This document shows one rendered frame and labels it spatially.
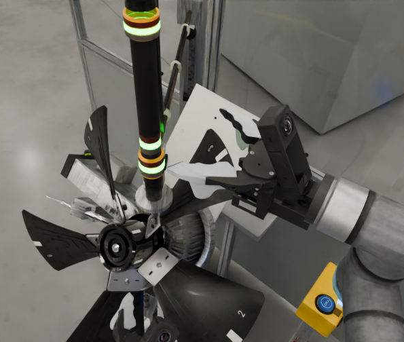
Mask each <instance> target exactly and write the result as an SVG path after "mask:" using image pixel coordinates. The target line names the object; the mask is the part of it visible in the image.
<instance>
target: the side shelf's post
mask: <svg viewBox="0 0 404 342"><path fill-rule="evenodd" d="M236 232H237V227H235V226H234V225H233V224H231V223H230V222H229V221H226V225H225V232H224V236H223V243H222V248H221V255H220V259H219V266H218V270H217V275H218V276H221V277H223V278H226V277H227V272H228V269H229V263H230V259H231V256H232V250H233V247H234V241H235V238H236Z"/></svg>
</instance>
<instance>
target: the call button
mask: <svg viewBox="0 0 404 342"><path fill-rule="evenodd" d="M318 306H319V307H320V309H321V310H323V311H331V310H332V309H333V306H334V302H333V300H332V299H331V298H330V297H328V296H325V295H324V296H321V297H320V298H319V300H318Z"/></svg>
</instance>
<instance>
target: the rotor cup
mask: <svg viewBox="0 0 404 342"><path fill-rule="evenodd" d="M150 215H151V214H149V213H140V214H135V215H134V216H131V217H130V218H129V219H128V220H127V221H122V222H117V223H111V224H109V225H107V226H106V227H104V228H103V229H102V230H101V232H100V233H99V235H98V239H97V243H96V250H97V254H98V257H99V259H100V261H101V263H102V264H103V266H104V267H105V268H106V269H108V270H109V271H112V272H114V273H123V272H125V271H128V270H131V269H134V268H136V267H140V266H141V265H142V264H143V263H144V262H145V261H146V260H147V259H148V258H149V257H151V256H152V255H153V254H154V253H155V252H156V251H157V250H158V249H159V248H161V247H164V248H165V249H167V250H168V244H169V241H168V233H167V230H166V228H165V226H164V225H163V226H162V227H161V228H159V229H158V230H157V231H156V232H155V233H154V234H153V235H152V236H151V237H150V238H149V239H148V240H147V241H146V238H145V234H146V229H147V221H148V218H149V217H150ZM136 230H140V231H141V232H139V233H132V231H136ZM114 244H118V246H119V247H120V249H119V251H118V252H114V251H113V249H112V246H113V245H114ZM141 259H142V261H141V262H139V263H135V264H134V262H135V261H138V260H141Z"/></svg>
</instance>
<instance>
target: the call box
mask: <svg viewBox="0 0 404 342"><path fill-rule="evenodd" d="M336 267H337V266H336V265H334V264H333V263H332V262H330V263H328V265H327V266H326V267H325V269H324V271H323V272H322V273H321V275H320V276H319V278H318V279H317V281H316V282H315V284H314V285H313V287H312V288H311V289H310V291H309V293H308V294H307V295H306V297H305V298H304V300H303V301H302V302H301V305H300V306H299V307H298V309H297V311H296V312H295V315H296V316H298V317H299V318H301V319H302V320H303V321H304V322H306V323H307V324H308V325H310V326H311V327H312V328H313V329H315V330H316V331H317V332H319V333H320V334H321V335H322V336H324V337H328V336H329V334H330V333H331V332H332V331H333V330H334V329H335V327H336V326H337V325H338V323H339V321H340V320H341V318H342V316H343V308H342V306H341V305H340V304H338V303H337V301H338V300H339V299H338V297H337V295H336V293H335V291H334V290H333V285H332V279H333V274H334V273H335V270H336ZM324 295H325V296H328V297H330V298H331V299H332V300H333V302H334V306H333V309H332V310H331V311H323V310H321V309H320V307H319V306H318V300H319V298H320V297H321V296H324ZM335 308H338V309H339V310H341V311H342V313H341V315H340V316H339V317H337V316H336V315H335V314H334V313H333V311H334V309H335Z"/></svg>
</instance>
